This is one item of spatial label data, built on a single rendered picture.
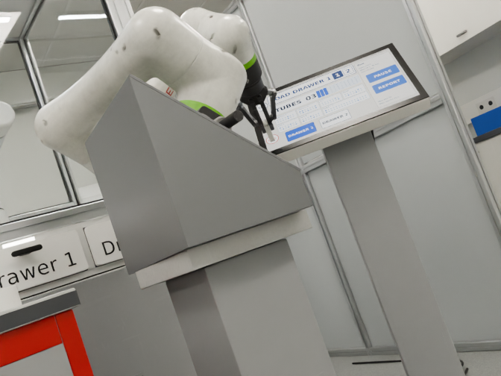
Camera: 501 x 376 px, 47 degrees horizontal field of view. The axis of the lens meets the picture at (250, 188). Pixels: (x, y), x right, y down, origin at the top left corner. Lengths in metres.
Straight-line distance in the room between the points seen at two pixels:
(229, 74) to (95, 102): 0.32
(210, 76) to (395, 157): 1.52
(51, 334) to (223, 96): 0.60
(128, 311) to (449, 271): 1.48
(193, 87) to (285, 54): 1.86
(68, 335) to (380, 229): 1.13
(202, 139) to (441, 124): 1.54
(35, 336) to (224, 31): 0.89
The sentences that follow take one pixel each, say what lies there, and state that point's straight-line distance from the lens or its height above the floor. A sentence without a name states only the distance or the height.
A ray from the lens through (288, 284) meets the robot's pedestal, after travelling 1.17.
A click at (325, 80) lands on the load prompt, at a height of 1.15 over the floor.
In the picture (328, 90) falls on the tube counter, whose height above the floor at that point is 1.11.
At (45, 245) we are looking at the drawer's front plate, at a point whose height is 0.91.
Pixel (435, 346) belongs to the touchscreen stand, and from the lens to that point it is 1.90.
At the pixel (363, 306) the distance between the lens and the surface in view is 3.09.
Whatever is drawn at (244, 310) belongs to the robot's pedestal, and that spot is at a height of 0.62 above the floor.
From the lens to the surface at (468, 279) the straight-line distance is 2.59.
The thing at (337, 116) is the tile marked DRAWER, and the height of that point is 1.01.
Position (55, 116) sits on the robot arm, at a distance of 1.47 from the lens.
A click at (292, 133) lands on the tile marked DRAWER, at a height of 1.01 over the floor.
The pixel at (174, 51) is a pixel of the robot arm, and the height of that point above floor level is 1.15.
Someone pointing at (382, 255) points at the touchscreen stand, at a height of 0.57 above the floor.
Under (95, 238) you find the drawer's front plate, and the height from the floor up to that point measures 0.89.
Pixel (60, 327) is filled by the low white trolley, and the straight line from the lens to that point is 0.97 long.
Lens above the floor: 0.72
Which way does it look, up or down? 6 degrees up
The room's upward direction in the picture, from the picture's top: 20 degrees counter-clockwise
